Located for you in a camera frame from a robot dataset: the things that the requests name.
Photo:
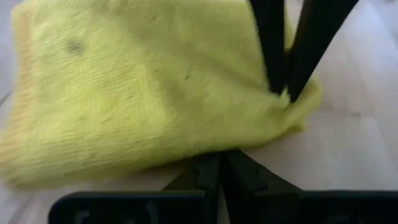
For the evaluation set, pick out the yellow microfiber towel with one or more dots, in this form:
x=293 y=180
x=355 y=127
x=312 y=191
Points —
x=124 y=93

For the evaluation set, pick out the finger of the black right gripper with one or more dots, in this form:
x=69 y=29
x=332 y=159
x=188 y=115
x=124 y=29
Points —
x=272 y=40
x=314 y=37

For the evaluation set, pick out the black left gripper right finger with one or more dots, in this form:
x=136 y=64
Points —
x=248 y=186

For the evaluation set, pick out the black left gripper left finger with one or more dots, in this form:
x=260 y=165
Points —
x=208 y=174

